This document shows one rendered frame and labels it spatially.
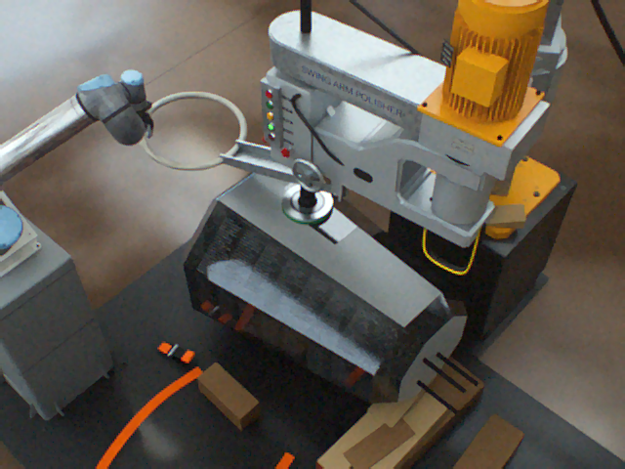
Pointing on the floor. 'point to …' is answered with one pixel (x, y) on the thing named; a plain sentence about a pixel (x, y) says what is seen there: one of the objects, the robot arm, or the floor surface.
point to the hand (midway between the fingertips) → (145, 134)
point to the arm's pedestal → (49, 331)
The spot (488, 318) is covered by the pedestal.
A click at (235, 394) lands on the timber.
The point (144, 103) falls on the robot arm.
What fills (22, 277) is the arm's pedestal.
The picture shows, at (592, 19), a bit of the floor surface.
